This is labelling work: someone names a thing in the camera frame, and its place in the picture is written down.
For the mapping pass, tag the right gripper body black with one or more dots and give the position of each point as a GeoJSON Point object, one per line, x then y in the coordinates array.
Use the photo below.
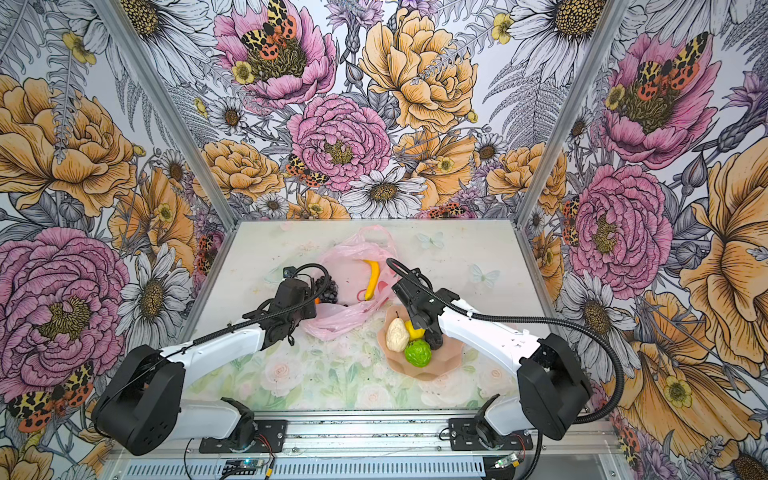
{"type": "Point", "coordinates": [413, 319]}

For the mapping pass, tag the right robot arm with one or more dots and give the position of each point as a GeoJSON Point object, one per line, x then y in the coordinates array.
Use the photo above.
{"type": "Point", "coordinates": [552, 389]}

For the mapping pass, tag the left aluminium corner post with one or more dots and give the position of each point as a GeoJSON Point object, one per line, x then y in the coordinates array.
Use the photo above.
{"type": "Point", "coordinates": [119, 26]}

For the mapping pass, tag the aluminium front rail frame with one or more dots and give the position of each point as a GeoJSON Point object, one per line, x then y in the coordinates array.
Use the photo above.
{"type": "Point", "coordinates": [586, 452]}

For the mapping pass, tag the pink plastic bag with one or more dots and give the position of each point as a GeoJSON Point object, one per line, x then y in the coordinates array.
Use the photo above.
{"type": "Point", "coordinates": [345, 263]}

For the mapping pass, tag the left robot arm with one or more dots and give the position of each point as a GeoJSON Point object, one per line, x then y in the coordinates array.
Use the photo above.
{"type": "Point", "coordinates": [143, 407]}

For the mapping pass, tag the aluminium corner post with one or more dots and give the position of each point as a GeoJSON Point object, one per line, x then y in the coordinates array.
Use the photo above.
{"type": "Point", "coordinates": [606, 31]}
{"type": "Point", "coordinates": [119, 26]}

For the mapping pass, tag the beige fake fruit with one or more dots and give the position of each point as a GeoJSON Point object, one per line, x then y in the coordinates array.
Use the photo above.
{"type": "Point", "coordinates": [397, 336]}

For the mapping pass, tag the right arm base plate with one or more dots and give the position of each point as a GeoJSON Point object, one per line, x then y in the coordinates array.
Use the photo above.
{"type": "Point", "coordinates": [467, 434]}

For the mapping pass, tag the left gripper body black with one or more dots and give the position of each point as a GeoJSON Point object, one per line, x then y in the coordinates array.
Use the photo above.
{"type": "Point", "coordinates": [305, 312]}

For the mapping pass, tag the dark fake grapes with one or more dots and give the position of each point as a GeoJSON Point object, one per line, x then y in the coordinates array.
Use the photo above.
{"type": "Point", "coordinates": [330, 293]}

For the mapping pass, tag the green circuit board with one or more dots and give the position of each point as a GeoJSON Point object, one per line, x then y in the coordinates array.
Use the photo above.
{"type": "Point", "coordinates": [245, 466]}

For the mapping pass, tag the yellow fake banana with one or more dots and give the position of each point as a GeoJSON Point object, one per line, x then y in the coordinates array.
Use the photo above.
{"type": "Point", "coordinates": [373, 280]}

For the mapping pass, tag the white perforated cable duct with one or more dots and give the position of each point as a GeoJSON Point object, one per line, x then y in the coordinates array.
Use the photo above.
{"type": "Point", "coordinates": [461, 467]}

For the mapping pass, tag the yellow fake lemon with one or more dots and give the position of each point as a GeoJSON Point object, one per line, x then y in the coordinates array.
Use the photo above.
{"type": "Point", "coordinates": [413, 332]}

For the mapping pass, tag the green fake fruit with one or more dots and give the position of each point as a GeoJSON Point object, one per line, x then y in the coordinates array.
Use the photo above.
{"type": "Point", "coordinates": [418, 353]}

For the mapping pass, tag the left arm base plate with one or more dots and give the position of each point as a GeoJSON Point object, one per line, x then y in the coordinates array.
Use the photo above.
{"type": "Point", "coordinates": [259, 436]}

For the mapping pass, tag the pink scalloped bowl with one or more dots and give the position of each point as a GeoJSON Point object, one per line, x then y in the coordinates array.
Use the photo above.
{"type": "Point", "coordinates": [444, 360]}

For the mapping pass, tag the right aluminium corner post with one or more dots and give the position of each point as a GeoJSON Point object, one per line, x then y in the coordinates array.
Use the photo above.
{"type": "Point", "coordinates": [606, 31]}

